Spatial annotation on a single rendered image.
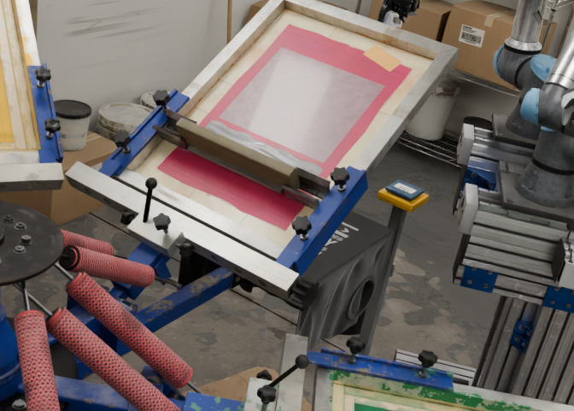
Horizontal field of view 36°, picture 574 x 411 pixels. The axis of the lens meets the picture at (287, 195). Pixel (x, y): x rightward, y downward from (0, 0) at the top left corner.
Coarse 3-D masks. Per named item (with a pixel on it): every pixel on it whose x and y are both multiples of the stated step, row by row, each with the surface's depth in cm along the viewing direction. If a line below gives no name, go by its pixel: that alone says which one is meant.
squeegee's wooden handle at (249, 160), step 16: (192, 128) 219; (192, 144) 224; (208, 144) 218; (224, 144) 214; (240, 144) 214; (224, 160) 220; (240, 160) 214; (256, 160) 210; (272, 160) 209; (272, 176) 210; (288, 176) 206
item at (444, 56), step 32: (288, 0) 255; (256, 32) 250; (384, 32) 240; (224, 64) 243; (448, 64) 231; (192, 96) 236; (416, 96) 224; (384, 128) 219; (160, 192) 217; (224, 224) 208
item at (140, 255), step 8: (136, 248) 202; (144, 248) 201; (152, 248) 201; (136, 256) 200; (144, 256) 200; (152, 256) 199; (160, 256) 200; (168, 256) 203; (152, 264) 199; (128, 288) 195; (136, 288) 197; (144, 288) 200; (128, 296) 199; (136, 296) 198
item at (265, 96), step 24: (288, 48) 247; (312, 48) 246; (336, 48) 245; (264, 72) 243; (288, 72) 242; (312, 72) 240; (240, 96) 239; (264, 96) 237; (288, 96) 236; (216, 120) 234; (240, 120) 233; (264, 120) 232; (168, 168) 226; (192, 168) 225; (216, 168) 224; (216, 192) 219
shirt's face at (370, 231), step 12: (348, 216) 270; (360, 216) 271; (360, 228) 264; (372, 228) 265; (384, 228) 267; (348, 240) 256; (360, 240) 257; (372, 240) 258; (324, 252) 247; (336, 252) 248; (348, 252) 249; (312, 264) 239; (324, 264) 241; (336, 264) 242; (312, 276) 234
